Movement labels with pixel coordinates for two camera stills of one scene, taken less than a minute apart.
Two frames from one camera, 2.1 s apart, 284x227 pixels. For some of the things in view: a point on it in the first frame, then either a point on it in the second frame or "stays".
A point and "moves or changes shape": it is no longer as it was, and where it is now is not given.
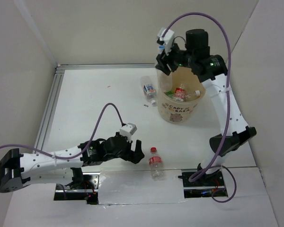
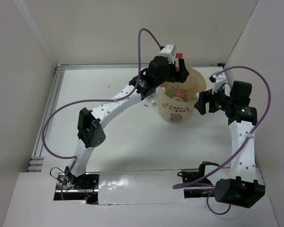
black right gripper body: x=182 y=57 -> x=219 y=101
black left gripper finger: x=137 y=155 -> x=181 y=76
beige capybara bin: x=179 y=94 stays
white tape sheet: x=138 y=187 stays
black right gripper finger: x=162 y=65 -> x=200 y=104
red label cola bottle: x=155 y=161 moves or changes shape
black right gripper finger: x=171 y=62 -> x=206 y=96
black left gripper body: x=125 y=153 -> x=169 y=75
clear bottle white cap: x=164 y=82 -> x=178 y=99
